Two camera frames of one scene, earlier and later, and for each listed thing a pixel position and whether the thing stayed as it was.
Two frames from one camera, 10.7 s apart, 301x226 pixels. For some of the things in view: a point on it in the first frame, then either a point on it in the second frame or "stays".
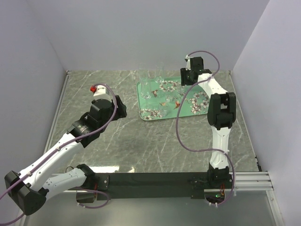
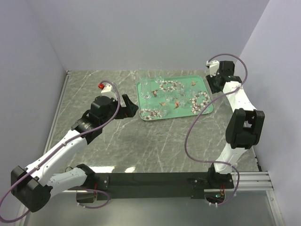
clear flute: (159, 77) stays
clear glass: (163, 108) stays
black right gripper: (183, 72) -> (213, 89)
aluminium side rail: (64, 85) stays
